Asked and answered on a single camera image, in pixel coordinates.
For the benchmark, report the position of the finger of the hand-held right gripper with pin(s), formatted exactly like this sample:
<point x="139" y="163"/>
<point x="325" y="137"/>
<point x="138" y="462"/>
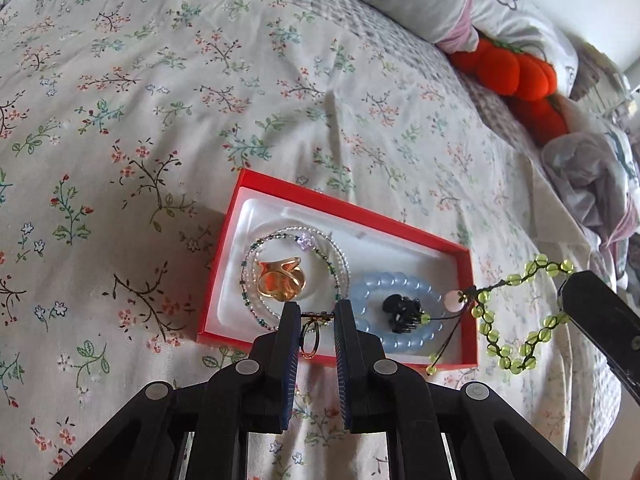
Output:
<point x="600" y="320"/>

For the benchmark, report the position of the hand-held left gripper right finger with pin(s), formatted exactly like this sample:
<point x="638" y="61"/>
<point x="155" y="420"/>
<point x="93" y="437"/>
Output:
<point x="341" y="385"/>

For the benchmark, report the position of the crumpled white printed cloth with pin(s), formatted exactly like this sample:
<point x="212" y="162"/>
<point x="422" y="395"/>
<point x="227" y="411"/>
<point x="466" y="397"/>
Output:
<point x="590" y="170"/>

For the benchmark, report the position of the small gold hoop charm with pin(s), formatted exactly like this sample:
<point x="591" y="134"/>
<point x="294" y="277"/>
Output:
<point x="317" y="316"/>

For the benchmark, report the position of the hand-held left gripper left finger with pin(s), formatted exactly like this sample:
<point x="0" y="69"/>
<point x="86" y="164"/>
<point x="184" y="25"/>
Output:
<point x="292" y="385"/>

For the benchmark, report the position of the red cardboard box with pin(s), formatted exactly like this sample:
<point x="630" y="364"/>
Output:
<point x="400" y="260"/>

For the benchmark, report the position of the orange plush pumpkin toy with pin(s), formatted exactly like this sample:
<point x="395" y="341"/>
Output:
<point x="520" y="72"/>

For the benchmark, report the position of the black hair claw clip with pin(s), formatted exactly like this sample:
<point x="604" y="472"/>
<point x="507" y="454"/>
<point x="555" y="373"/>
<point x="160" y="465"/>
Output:
<point x="400" y="310"/>

